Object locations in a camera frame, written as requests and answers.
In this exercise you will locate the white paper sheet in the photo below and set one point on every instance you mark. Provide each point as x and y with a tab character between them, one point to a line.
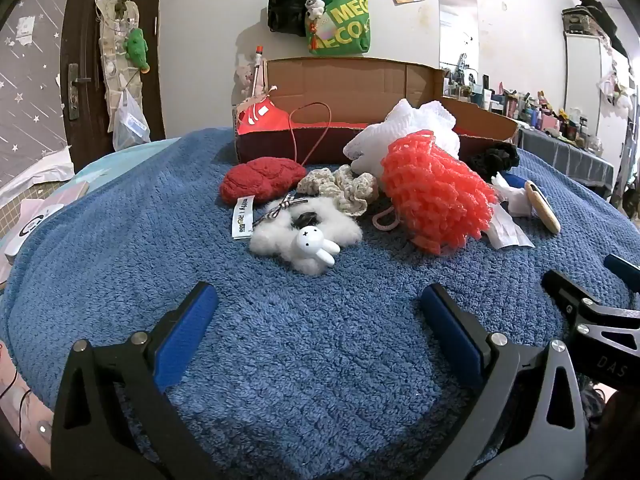
40	170

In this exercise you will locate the blue fleece blanket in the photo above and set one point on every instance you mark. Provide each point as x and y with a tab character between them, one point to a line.
300	335

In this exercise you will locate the panda plush charm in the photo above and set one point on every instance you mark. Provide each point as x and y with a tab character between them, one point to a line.
316	6

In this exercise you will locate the row of cosmetics bottles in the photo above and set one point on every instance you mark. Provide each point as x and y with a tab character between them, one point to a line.
525	105

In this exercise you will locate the wooden brush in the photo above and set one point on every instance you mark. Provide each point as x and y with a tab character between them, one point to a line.
545	210

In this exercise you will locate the light blue cloth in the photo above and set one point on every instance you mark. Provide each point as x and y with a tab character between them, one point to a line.
97	167

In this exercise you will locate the clear plastic bag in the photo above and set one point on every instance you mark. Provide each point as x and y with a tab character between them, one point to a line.
131	125

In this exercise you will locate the white stick with red tip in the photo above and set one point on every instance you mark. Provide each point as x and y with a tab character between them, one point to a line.
257	70

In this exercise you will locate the cardboard box with red inside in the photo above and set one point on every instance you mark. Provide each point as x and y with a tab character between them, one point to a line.
350	80

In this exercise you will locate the black scrunchie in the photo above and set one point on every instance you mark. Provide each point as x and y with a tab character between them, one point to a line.
495	157

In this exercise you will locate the green plush dinosaur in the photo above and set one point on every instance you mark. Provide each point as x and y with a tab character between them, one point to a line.
136	50

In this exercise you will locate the white fluffy bunny scrunchie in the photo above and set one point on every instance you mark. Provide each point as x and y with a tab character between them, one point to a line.
280	240

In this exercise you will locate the black backpack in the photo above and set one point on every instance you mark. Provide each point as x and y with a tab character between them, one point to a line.
285	2

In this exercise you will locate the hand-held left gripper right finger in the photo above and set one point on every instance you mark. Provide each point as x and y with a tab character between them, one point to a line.
450	330

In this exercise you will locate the green tote bag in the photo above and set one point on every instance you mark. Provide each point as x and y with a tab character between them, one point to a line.
350	25

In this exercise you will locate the beige crochet scrunchie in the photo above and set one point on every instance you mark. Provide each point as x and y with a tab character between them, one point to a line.
345	190

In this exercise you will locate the white hanging plush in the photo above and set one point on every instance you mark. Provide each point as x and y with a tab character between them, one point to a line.
617	90

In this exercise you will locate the white paper wrapper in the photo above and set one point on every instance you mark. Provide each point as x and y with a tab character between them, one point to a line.
505	232

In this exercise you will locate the table with grey cloth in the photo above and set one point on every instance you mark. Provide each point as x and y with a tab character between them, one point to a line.
565	157

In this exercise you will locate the white wardrobe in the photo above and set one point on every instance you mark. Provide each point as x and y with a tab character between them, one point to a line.
595	100

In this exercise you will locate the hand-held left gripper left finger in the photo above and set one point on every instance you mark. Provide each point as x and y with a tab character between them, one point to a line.
185	327

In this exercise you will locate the white mesh bath sponge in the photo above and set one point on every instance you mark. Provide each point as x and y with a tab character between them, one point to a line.
390	130

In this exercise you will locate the grid cutting mat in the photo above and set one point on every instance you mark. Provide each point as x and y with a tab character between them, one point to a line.
10	205

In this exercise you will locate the wall mirror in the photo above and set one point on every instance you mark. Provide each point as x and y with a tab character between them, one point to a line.
457	10

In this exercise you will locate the dark brown door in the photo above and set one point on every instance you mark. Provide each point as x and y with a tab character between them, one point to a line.
82	25

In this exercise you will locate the coral mesh bath sponge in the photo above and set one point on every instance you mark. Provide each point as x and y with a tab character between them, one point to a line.
435	190

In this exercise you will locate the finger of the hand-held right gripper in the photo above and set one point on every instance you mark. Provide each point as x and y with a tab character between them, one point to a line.
567	290
622	269

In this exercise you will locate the red knitted hat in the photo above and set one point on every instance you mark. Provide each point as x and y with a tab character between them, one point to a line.
262	177

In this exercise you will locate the small pink plush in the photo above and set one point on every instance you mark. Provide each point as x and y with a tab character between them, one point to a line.
245	77

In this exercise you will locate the beige hanging organizer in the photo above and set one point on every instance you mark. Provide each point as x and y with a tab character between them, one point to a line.
112	60

